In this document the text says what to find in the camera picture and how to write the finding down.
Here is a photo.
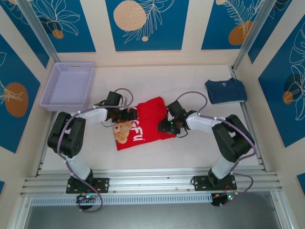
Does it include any red t-shirt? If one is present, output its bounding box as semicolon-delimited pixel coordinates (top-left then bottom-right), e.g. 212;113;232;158
114;96;178;151

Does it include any folded navy t-shirt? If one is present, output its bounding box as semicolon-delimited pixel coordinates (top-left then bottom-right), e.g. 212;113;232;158
204;78;248;105

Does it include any lavender plastic basket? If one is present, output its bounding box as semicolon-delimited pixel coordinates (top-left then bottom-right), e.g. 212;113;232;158
39;62;96;113

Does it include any blue poster white lily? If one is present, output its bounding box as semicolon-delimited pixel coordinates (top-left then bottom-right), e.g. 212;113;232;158
22;0;96;53

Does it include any blue poster beige circle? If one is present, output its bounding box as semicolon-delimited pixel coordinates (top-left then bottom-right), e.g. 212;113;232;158
105;0;190;51

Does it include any blue poster orange fern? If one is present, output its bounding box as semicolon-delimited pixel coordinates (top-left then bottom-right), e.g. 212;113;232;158
201;0;270;50

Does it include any grey metal shelf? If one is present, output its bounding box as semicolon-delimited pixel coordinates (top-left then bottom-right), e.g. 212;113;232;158
22;192;285;229

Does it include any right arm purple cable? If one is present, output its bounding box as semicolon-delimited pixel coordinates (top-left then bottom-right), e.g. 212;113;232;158
175;92;257;208

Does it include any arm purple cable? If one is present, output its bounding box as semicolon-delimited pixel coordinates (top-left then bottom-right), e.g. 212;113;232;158
175;92;257;208
58;88;134;213

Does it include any aluminium mounting rail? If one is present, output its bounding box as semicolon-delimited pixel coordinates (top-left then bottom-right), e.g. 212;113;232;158
20;168;284;197

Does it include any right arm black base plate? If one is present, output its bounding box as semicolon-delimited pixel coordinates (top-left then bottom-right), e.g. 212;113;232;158
192;176;238;191

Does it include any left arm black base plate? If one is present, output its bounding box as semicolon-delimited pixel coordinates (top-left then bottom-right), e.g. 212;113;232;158
66;177;110;194

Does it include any slotted grey cable duct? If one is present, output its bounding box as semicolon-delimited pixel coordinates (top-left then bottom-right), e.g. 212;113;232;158
30;193;213;206

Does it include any blue floral wall poster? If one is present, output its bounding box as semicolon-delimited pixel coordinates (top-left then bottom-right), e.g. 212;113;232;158
258;22;305;148
0;33;41;154
0;4;50;69
247;0;305;64

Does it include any aluminium corner post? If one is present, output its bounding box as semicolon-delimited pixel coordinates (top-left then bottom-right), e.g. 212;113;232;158
231;0;275;72
18;0;60;64

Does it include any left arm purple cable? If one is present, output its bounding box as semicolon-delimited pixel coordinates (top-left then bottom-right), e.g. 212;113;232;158
58;88;134;213

